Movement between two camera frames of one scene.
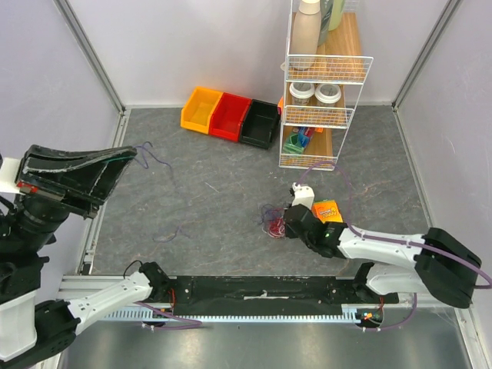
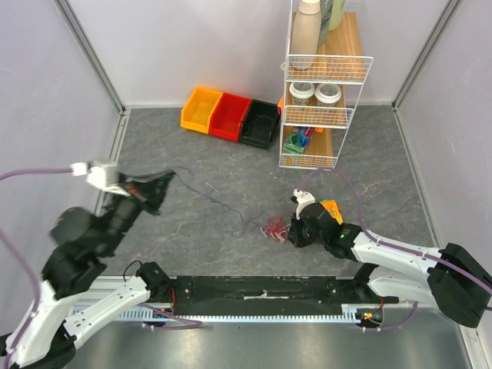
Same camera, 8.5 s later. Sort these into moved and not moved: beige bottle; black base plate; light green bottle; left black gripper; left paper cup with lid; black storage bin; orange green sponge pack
Moved: left black gripper
Not moved: left paper cup with lid; orange green sponge pack; beige bottle; black base plate; light green bottle; black storage bin
